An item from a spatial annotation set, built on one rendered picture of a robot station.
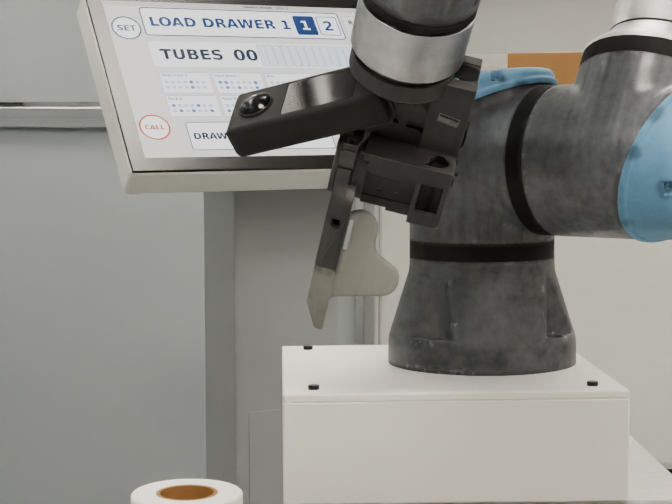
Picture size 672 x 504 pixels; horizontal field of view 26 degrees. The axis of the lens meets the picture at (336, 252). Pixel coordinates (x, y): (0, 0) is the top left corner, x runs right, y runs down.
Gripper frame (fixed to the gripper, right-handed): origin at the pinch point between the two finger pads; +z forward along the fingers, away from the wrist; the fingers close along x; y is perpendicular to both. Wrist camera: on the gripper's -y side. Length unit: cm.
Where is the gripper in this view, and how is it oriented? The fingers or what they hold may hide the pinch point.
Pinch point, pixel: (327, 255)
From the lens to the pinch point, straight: 109.2
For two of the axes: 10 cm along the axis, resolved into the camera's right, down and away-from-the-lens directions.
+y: 9.7, 2.4, -0.2
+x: 1.8, -6.8, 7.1
